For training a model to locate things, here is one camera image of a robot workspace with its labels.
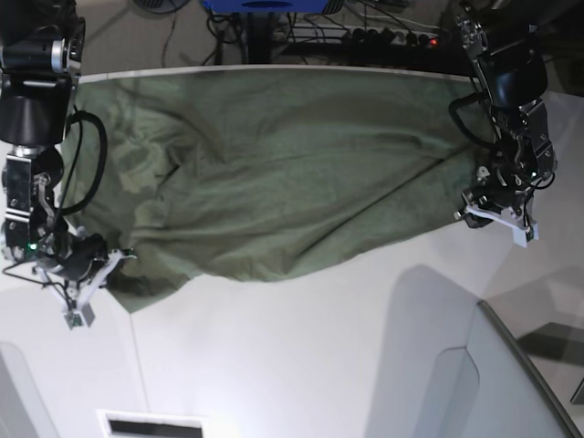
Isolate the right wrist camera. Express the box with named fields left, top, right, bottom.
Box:
left=63, top=305, right=96, bottom=329

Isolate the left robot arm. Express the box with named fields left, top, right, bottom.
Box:
left=448, top=1, right=558, bottom=239

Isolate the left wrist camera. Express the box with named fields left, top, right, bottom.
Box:
left=513, top=223, right=539, bottom=248

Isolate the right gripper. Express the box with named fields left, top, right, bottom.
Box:
left=34, top=226, right=137, bottom=315

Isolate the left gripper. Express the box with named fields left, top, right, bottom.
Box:
left=454, top=166, right=536, bottom=229

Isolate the blue box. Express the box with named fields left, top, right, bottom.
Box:
left=203, top=0, right=329, bottom=14

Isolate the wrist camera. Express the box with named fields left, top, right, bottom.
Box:
left=63, top=305, right=96, bottom=329
left=513, top=223, right=539, bottom=248

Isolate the green t-shirt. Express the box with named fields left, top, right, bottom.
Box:
left=71, top=69, right=475, bottom=313

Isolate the black power strip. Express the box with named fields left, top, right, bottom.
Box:
left=272, top=24, right=439, bottom=47

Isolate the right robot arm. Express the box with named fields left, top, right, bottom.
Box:
left=1, top=1, right=135, bottom=328

